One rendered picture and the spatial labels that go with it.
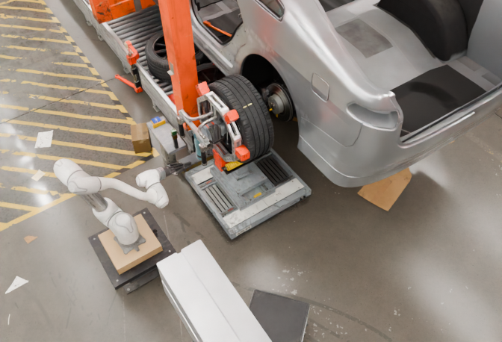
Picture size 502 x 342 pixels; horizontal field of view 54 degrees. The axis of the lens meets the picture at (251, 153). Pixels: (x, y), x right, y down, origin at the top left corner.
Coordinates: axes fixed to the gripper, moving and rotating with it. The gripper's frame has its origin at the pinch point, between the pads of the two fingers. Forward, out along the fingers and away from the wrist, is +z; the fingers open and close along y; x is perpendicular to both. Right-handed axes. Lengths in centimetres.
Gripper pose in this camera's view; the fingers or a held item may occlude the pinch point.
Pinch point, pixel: (186, 164)
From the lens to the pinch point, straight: 372.9
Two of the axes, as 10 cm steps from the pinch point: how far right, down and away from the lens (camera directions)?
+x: -2.0, 7.7, 6.1
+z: 7.6, -2.8, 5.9
